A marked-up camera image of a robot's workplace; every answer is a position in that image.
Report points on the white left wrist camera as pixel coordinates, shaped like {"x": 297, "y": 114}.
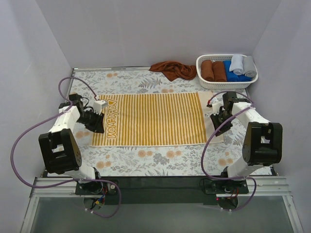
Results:
{"x": 98, "y": 106}

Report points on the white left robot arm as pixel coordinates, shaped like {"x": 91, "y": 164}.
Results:
{"x": 59, "y": 148}

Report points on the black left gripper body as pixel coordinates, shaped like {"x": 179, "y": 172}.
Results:
{"x": 96, "y": 122}

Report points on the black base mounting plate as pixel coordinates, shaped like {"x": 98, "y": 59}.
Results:
{"x": 165, "y": 190}

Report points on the rolled light blue towel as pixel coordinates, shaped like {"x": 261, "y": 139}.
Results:
{"x": 237, "y": 64}

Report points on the rolled grey towel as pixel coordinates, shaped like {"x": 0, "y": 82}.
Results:
{"x": 249, "y": 69}

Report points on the crumpled brown towel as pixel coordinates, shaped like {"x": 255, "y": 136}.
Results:
{"x": 173, "y": 70}

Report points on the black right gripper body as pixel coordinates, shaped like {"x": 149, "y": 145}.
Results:
{"x": 220, "y": 119}

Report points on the white plastic basket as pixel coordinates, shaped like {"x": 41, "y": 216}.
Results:
{"x": 220, "y": 85}

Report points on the rolled brown towel left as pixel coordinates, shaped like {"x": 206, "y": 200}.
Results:
{"x": 206, "y": 71}

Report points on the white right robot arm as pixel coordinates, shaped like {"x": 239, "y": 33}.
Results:
{"x": 262, "y": 146}

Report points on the rolled brown towel right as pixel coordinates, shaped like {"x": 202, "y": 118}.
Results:
{"x": 218, "y": 69}

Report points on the yellow striped towel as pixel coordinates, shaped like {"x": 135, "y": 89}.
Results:
{"x": 161, "y": 119}

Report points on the rolled brown towel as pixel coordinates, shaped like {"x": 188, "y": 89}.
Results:
{"x": 218, "y": 69}
{"x": 206, "y": 71}

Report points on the floral patterned table mat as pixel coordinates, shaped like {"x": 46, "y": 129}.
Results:
{"x": 149, "y": 161}

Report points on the aluminium frame rail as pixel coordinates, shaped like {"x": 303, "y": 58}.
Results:
{"x": 265, "y": 186}

